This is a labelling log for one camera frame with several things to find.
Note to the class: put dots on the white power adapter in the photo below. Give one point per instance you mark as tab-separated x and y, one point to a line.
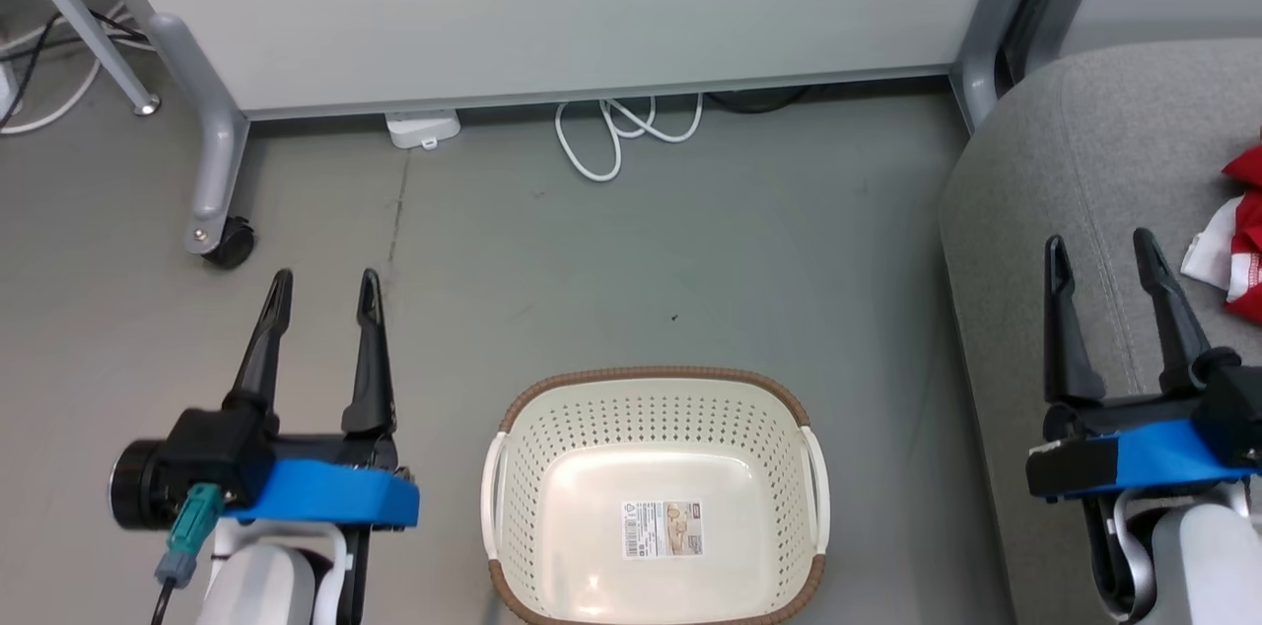
424	127

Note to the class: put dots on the grey table leg with caster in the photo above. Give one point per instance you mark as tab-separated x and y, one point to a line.
217	162

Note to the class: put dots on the grey fabric sofa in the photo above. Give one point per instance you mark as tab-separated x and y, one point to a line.
1085	162

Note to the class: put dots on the red and white clothing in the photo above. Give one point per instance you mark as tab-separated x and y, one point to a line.
1250	250

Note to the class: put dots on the printed basket sticker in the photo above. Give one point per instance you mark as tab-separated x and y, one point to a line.
663	528

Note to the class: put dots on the black caster wheel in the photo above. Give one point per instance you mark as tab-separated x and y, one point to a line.
232	245

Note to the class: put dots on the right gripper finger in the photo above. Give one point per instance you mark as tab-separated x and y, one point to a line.
1178	339
1070	359

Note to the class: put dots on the thin grey table leg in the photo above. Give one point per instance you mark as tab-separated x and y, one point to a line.
79	19

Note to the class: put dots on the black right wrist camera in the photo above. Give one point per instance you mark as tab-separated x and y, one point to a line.
1232	408

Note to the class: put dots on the cream perforated laundry basket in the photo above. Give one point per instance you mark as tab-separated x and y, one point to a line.
592	428

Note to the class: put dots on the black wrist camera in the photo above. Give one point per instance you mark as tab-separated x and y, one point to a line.
1232	408
207	452

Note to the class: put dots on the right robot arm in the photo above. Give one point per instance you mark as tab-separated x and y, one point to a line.
1203	566

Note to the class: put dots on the grey partition leg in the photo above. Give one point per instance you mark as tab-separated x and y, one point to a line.
1065	4
986	34

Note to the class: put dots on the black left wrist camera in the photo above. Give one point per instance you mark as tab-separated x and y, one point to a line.
207	452

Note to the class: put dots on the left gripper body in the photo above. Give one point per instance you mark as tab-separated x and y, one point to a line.
325	492

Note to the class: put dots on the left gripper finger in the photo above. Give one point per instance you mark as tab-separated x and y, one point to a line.
261	359
372	379

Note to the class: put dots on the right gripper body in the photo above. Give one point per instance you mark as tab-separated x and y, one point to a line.
1144	457

